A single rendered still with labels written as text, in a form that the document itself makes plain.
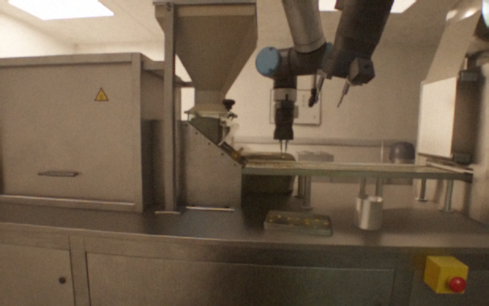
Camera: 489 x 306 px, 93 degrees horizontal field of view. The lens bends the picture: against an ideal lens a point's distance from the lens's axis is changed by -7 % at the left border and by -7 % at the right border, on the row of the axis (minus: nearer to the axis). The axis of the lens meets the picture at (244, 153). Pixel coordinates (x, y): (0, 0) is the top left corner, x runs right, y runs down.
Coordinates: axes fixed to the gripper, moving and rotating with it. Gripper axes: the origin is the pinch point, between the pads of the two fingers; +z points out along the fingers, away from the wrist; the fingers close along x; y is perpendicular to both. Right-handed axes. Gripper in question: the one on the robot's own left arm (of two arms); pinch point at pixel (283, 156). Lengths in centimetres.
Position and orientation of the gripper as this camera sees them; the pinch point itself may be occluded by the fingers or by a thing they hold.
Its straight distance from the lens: 93.3
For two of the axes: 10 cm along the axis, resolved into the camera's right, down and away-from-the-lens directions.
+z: -0.2, 9.9, 1.0
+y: 0.7, -1.0, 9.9
